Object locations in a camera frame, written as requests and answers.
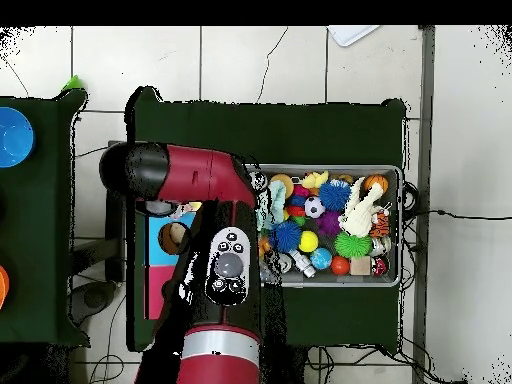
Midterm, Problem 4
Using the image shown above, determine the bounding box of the wooden box with three holes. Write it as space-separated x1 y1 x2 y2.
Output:
143 200 202 321

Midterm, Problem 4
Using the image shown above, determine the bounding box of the silver mesh bin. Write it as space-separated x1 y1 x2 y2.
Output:
249 163 403 288

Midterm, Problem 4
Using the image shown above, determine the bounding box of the mint green cloth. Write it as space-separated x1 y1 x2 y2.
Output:
257 179 287 231

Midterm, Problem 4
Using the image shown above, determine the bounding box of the silver drink can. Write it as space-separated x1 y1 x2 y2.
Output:
250 170 269 192

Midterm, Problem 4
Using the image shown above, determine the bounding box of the small soccer ball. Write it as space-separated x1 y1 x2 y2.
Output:
304 195 326 219

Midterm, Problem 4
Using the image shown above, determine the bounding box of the yellow tennis ball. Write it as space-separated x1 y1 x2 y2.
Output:
297 230 320 254

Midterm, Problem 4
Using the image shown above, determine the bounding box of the silver toy robot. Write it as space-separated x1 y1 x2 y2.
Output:
287 249 316 278

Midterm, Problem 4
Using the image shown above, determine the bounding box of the blue globe ball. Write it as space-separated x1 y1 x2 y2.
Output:
309 247 333 271

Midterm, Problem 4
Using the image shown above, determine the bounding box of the blue spiky ball with eyes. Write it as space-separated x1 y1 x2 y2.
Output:
318 178 352 212

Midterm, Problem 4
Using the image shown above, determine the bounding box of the orange rubber ball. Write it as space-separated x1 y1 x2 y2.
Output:
330 255 351 276

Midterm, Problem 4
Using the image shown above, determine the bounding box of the green spiky ball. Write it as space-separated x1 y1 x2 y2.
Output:
333 231 373 259

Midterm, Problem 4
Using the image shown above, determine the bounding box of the dark green table cloth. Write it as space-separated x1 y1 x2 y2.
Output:
0 89 90 347
125 85 407 355

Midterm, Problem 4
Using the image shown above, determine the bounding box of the cream knitted cloth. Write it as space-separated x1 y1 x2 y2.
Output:
337 176 387 239

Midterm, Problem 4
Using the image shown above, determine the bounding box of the white board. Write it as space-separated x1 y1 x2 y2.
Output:
327 25 381 48

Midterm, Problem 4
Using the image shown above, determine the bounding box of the small green object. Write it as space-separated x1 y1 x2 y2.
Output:
60 74 84 92

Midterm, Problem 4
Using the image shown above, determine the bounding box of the blue plastic bowl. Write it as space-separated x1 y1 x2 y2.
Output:
0 106 36 168

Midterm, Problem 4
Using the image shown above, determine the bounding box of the orange plastic bowl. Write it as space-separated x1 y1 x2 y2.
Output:
0 263 10 311

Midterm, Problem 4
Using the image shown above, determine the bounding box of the black cable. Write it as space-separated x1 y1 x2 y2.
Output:
403 208 512 222

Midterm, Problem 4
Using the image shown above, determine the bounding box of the grey metal post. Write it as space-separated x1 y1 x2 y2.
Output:
411 25 436 384

